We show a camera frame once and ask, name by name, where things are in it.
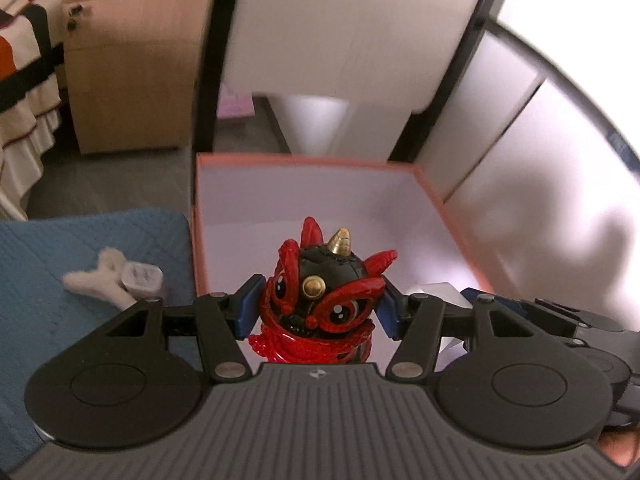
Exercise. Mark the light wooden nightstand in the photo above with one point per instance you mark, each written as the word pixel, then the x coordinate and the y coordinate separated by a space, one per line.
pixel 135 70

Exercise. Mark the black keys in lock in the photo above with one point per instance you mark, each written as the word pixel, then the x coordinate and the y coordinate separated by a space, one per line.
pixel 75 15

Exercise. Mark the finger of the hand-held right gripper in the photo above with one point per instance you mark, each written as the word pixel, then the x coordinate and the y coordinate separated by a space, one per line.
pixel 505 302

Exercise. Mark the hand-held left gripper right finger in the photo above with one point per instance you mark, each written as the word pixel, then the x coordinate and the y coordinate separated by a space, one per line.
pixel 384 317

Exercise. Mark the blue quilted cloth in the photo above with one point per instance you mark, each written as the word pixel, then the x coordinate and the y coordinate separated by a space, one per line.
pixel 50 250

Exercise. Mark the pink cardboard box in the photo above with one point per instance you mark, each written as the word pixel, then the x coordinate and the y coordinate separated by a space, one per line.
pixel 300 195

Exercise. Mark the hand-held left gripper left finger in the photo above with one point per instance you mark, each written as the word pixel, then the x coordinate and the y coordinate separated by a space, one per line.
pixel 248 310

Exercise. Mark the striped orange black bedspread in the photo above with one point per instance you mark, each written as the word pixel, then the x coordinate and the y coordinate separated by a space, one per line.
pixel 25 60

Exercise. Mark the pink paper package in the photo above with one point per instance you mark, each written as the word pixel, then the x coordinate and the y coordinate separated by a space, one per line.
pixel 235 102

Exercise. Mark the white plush toy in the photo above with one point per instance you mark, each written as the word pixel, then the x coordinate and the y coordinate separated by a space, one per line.
pixel 95 280

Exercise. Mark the white cabinet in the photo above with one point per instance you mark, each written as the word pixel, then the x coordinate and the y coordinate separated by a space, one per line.
pixel 550 160

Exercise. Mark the red black lion figurine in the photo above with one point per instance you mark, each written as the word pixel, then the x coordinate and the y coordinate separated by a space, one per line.
pixel 320 270

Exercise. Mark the person's right hand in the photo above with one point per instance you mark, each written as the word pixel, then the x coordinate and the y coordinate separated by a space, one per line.
pixel 619 447

